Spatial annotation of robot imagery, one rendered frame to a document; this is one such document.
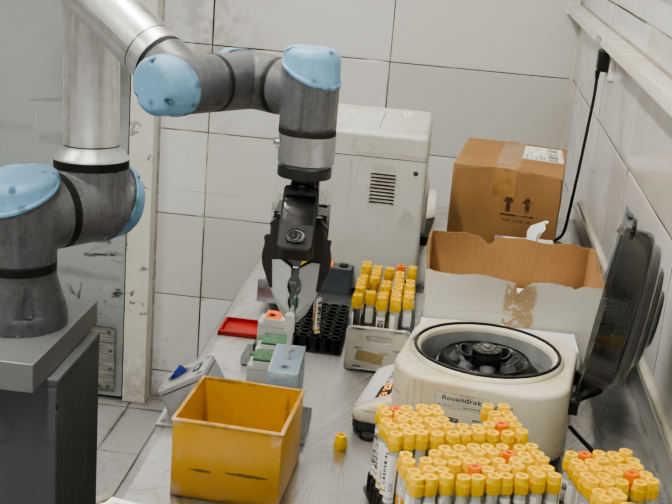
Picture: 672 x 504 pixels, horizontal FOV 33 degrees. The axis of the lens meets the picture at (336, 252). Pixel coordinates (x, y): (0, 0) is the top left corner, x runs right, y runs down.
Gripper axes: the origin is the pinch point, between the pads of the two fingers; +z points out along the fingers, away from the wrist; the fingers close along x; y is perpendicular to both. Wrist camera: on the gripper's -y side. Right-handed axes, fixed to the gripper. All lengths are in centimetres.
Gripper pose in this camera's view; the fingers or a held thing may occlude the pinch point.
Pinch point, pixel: (292, 314)
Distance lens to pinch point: 154.6
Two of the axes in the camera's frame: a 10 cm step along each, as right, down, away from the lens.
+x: -9.9, -1.0, 0.5
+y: 0.8, -2.8, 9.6
